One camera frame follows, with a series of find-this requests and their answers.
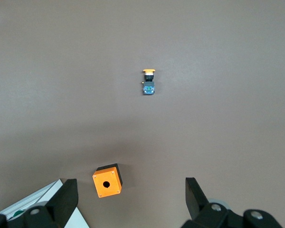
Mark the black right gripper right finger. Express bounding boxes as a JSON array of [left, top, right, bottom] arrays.
[[180, 177, 285, 228]]

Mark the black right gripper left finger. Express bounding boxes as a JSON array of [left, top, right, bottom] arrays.
[[0, 178, 79, 228]]

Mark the white drawer cabinet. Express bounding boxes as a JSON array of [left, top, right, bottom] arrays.
[[0, 179, 90, 228]]

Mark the orange push button box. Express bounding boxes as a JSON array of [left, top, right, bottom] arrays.
[[92, 162, 124, 199]]

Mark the yellow mushroom push button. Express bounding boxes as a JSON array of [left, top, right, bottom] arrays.
[[141, 68, 156, 96]]

